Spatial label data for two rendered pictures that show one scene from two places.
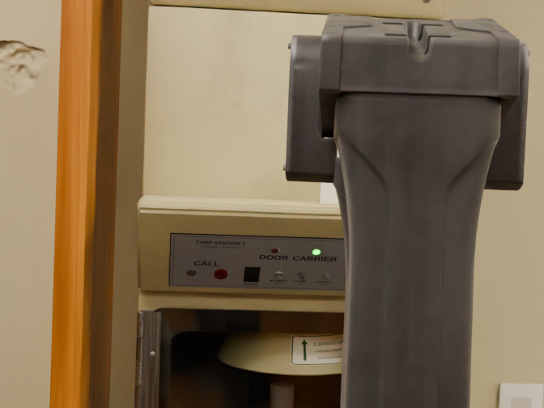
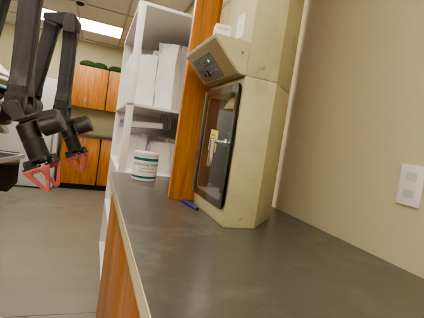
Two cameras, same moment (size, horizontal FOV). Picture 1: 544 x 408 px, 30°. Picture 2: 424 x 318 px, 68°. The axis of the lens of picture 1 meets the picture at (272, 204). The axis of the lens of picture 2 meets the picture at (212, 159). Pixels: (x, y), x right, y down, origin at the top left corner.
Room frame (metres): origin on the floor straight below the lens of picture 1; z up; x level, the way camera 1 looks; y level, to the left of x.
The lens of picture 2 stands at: (0.79, -1.09, 1.20)
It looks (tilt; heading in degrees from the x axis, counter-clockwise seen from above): 3 degrees down; 75
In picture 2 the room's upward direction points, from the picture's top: 8 degrees clockwise
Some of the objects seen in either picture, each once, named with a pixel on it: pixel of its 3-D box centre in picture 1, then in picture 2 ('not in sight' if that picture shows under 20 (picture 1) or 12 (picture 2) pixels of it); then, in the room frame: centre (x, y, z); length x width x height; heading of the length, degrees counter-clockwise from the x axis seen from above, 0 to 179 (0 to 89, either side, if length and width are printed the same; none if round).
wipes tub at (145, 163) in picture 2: not in sight; (145, 165); (0.90, 0.62, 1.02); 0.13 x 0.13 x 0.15
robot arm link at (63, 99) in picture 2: not in sight; (67, 70); (0.52, 0.37, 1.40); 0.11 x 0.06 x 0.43; 86
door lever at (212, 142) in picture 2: not in sight; (216, 152); (1.07, -0.13, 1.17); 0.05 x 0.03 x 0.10; 5
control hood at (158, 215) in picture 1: (295, 251); (212, 64); (1.04, -0.03, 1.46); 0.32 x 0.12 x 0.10; 95
